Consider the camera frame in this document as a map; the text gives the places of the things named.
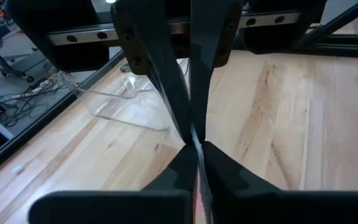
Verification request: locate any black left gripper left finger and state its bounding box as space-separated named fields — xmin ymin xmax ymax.
xmin=28 ymin=144 xmax=199 ymax=224

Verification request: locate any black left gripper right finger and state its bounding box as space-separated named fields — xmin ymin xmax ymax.
xmin=201 ymin=141 xmax=358 ymax=224

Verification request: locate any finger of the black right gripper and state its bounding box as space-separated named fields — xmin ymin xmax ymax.
xmin=188 ymin=0 xmax=244 ymax=143
xmin=110 ymin=0 xmax=195 ymax=144

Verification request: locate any pink elastic bandage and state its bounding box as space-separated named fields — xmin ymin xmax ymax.
xmin=193 ymin=174 xmax=208 ymax=224

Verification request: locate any clear plastic bag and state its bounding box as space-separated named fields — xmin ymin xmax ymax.
xmin=185 ymin=57 xmax=214 ymax=224

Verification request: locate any clear plastic bin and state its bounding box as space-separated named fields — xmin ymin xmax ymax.
xmin=57 ymin=58 xmax=190 ymax=133

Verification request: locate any black floor cable bundle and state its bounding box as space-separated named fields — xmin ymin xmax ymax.
xmin=0 ymin=67 xmax=80 ymax=128

